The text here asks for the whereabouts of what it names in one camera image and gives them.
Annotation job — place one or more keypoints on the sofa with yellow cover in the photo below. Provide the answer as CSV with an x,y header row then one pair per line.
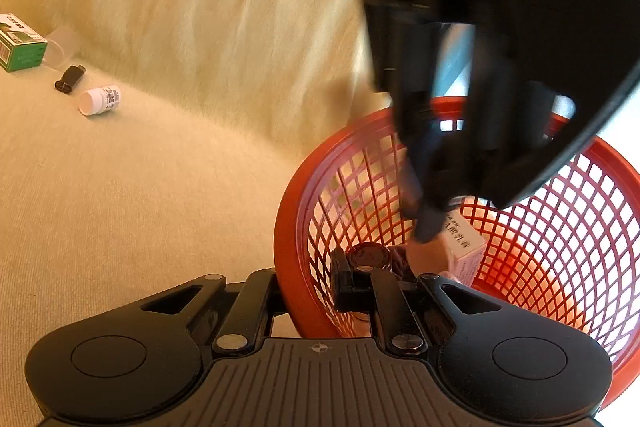
x,y
150,182

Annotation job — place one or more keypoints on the light blue sheer curtain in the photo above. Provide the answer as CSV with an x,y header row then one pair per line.
x,y
452,57

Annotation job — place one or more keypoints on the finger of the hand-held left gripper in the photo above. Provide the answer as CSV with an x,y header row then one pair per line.
x,y
510,157
422,197

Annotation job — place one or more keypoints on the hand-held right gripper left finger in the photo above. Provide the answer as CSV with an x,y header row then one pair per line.
x,y
260,294

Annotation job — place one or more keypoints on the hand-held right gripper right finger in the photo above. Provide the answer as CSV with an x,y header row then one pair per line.
x,y
342,284

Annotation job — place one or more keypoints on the small white bottle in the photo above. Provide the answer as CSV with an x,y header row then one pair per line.
x,y
100,100

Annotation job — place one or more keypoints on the dark red bottle cap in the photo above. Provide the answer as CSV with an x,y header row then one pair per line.
x,y
369,256

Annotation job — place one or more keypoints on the green box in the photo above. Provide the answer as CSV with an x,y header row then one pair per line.
x,y
22,49

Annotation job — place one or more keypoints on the clear plastic cup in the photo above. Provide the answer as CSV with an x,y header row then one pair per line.
x,y
65,44

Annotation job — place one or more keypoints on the long white box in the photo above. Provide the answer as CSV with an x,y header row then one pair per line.
x,y
465,257

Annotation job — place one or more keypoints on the red mesh basket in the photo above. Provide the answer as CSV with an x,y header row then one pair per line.
x,y
295,232

